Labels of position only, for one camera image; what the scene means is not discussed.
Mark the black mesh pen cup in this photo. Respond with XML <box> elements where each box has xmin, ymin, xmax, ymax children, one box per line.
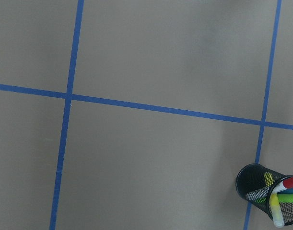
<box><xmin>235</xmin><ymin>164</ymin><xmax>293</xmax><ymax>226</ymax></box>

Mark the blue marker pen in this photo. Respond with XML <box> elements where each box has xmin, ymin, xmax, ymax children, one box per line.
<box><xmin>279</xmin><ymin>188</ymin><xmax>293</xmax><ymax>194</ymax></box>

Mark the green marker pen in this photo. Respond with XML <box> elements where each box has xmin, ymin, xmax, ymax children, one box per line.
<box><xmin>247</xmin><ymin>194</ymin><xmax>293</xmax><ymax>203</ymax></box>

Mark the red marker pen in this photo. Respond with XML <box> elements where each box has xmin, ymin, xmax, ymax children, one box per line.
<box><xmin>272</xmin><ymin>176</ymin><xmax>293</xmax><ymax>193</ymax></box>

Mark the yellow highlighter pen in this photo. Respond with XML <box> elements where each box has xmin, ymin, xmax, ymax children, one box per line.
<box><xmin>263</xmin><ymin>172</ymin><xmax>285</xmax><ymax>228</ymax></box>

